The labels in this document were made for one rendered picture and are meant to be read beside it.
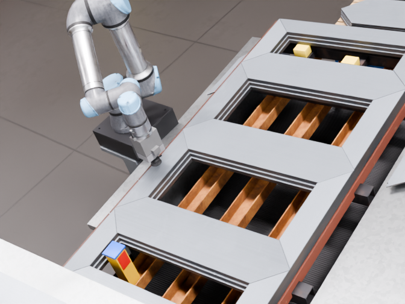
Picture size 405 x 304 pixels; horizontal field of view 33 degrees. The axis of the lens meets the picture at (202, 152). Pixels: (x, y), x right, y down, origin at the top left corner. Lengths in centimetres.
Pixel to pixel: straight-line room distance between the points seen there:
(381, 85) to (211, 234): 88
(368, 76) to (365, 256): 79
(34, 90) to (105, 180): 134
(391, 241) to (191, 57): 279
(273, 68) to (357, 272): 104
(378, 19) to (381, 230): 109
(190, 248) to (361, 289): 56
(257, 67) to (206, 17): 227
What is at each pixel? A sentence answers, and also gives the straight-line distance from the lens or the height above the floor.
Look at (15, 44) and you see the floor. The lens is 590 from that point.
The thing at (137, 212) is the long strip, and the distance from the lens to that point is 248.
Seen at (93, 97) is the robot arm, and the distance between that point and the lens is 251.
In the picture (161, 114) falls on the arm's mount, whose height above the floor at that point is 77.
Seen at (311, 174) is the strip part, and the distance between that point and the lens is 238.
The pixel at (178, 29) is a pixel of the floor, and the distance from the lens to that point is 514.
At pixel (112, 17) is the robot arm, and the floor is 132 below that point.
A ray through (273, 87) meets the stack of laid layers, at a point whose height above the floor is 84.
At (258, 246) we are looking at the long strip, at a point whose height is 86.
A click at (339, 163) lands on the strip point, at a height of 86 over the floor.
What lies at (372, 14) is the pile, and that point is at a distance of 311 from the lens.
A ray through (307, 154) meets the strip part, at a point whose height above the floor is 86.
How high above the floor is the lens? 252
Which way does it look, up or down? 39 degrees down
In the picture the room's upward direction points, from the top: 21 degrees counter-clockwise
